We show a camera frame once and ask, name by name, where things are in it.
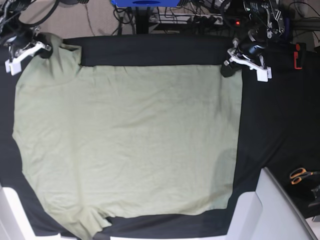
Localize black metal bracket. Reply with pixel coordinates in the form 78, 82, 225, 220
308, 185, 320, 208

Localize red black clamp right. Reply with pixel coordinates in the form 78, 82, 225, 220
293, 42, 307, 70

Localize black metal stand pole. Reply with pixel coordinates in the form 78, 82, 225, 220
135, 7, 151, 35

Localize white bin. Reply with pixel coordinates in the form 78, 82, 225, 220
225, 167, 317, 240
0, 181, 62, 240

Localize orange handled scissors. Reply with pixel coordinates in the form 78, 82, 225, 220
289, 167, 320, 185

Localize blue clamp bar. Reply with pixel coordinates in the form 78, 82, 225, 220
280, 17, 291, 44

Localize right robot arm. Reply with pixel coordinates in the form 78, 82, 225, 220
0, 0, 60, 76

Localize white power strip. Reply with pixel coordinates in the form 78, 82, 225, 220
149, 12, 224, 26

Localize light green T-shirt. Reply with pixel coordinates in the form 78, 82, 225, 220
12, 34, 243, 240

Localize white bin left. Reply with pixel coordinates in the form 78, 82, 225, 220
0, 181, 62, 240

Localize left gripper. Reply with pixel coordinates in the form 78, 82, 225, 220
220, 28, 272, 82

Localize white bin right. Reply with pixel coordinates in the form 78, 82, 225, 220
225, 167, 317, 240

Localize blue box on stand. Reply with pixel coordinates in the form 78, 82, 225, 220
111, 0, 180, 8

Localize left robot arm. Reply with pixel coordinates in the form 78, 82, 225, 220
220, 0, 286, 82

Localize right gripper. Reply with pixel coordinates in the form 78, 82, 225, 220
0, 26, 53, 76

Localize black table cloth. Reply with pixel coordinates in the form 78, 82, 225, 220
0, 34, 320, 239

